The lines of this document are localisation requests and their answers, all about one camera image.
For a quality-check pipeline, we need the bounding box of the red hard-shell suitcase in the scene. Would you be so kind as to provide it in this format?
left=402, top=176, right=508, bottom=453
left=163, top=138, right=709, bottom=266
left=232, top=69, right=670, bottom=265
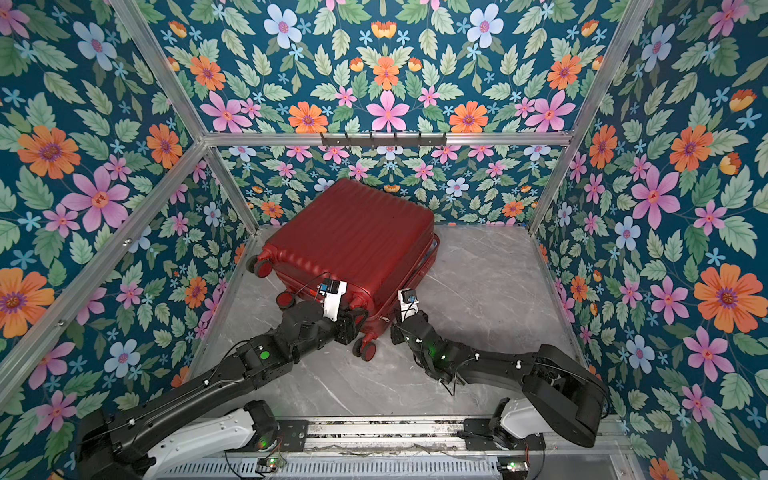
left=247, top=179, right=440, bottom=361

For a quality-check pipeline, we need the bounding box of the white slotted cable duct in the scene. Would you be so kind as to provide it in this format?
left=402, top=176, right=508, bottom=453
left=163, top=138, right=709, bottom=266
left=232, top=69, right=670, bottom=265
left=159, top=456, right=502, bottom=479

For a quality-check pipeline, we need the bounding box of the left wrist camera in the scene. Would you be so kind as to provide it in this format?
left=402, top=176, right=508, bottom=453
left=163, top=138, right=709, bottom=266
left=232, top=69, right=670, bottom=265
left=318, top=278, right=347, bottom=322

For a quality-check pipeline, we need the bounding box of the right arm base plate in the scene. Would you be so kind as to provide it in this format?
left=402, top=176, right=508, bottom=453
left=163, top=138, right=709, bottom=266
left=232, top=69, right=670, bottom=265
left=457, top=418, right=546, bottom=452

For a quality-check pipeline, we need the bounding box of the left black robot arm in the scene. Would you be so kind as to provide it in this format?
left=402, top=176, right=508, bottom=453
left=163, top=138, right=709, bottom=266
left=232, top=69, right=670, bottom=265
left=75, top=301, right=368, bottom=479

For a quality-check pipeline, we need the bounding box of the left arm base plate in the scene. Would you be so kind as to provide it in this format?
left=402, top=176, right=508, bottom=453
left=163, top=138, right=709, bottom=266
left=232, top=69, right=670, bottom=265
left=238, top=419, right=310, bottom=453

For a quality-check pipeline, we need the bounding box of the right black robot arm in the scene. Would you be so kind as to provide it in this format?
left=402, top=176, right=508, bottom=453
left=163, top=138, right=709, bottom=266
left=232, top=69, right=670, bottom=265
left=392, top=311, right=608, bottom=450

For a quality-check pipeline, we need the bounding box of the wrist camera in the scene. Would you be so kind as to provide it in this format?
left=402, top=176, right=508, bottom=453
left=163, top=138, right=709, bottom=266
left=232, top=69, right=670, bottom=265
left=318, top=278, right=347, bottom=322
left=398, top=288, right=419, bottom=322

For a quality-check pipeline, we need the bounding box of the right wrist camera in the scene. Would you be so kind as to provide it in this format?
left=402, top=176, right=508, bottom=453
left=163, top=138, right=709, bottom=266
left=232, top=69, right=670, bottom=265
left=398, top=288, right=419, bottom=322

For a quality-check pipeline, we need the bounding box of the metal hook rail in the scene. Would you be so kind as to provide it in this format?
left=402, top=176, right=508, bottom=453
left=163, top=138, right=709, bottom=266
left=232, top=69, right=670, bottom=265
left=320, top=132, right=448, bottom=148

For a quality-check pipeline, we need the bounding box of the aluminium cage frame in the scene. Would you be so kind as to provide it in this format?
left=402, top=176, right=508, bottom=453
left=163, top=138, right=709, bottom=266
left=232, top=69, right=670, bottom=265
left=1, top=1, right=650, bottom=407

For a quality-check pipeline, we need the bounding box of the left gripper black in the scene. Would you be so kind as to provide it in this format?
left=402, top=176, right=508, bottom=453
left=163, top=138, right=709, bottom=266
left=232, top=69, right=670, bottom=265
left=293, top=304, right=375, bottom=364

